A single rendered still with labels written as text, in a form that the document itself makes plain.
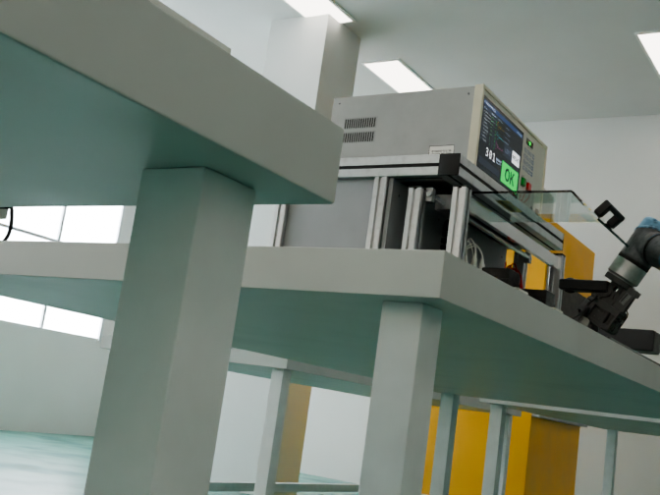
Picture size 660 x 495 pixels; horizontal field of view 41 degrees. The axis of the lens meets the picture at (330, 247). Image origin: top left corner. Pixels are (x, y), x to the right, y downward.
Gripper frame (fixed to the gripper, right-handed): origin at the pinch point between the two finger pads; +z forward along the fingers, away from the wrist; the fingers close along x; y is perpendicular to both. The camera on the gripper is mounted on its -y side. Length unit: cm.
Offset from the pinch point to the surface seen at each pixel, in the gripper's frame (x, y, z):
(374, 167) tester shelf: -46, -40, -11
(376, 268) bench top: -122, 20, -4
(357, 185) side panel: -45, -42, -6
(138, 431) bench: -166, 39, 6
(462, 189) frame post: -45, -20, -17
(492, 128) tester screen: -25, -33, -33
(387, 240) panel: -44, -28, 0
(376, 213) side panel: -45, -34, -3
